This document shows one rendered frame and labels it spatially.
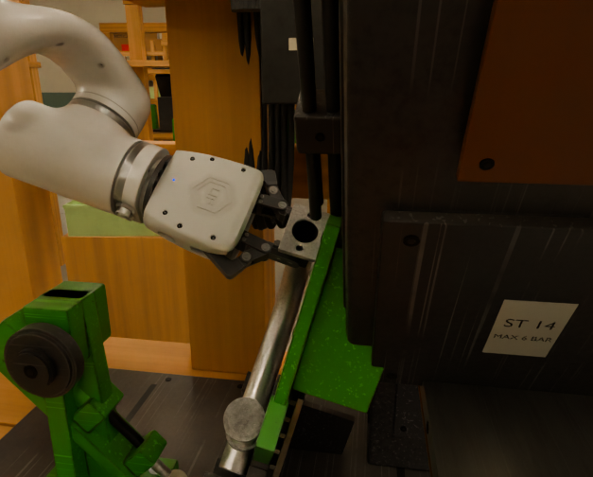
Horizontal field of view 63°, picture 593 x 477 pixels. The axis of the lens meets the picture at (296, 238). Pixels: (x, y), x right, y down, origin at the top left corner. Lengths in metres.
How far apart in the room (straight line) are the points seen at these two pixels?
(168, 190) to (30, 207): 0.52
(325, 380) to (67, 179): 0.32
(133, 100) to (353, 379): 0.37
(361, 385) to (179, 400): 0.44
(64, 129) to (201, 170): 0.14
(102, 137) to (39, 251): 0.52
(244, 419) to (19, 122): 0.36
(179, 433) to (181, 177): 0.40
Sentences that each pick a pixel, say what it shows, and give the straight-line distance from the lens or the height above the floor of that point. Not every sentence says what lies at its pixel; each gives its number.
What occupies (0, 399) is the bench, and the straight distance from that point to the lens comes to 0.97.
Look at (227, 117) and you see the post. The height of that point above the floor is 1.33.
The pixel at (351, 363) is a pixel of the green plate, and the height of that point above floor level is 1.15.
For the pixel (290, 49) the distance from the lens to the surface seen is 0.63.
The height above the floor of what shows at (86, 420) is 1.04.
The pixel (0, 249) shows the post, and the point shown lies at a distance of 1.01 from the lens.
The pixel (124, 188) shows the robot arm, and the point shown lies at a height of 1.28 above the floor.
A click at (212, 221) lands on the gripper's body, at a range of 0.48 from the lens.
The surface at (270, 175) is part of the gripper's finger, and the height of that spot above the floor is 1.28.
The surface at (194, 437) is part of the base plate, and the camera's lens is 0.75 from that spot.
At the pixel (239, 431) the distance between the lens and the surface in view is 0.46.
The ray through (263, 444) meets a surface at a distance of 0.44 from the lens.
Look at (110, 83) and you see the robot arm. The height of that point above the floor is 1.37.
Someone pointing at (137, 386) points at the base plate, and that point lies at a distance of 0.87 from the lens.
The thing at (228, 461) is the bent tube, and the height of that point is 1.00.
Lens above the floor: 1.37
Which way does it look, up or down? 18 degrees down
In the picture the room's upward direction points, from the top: straight up
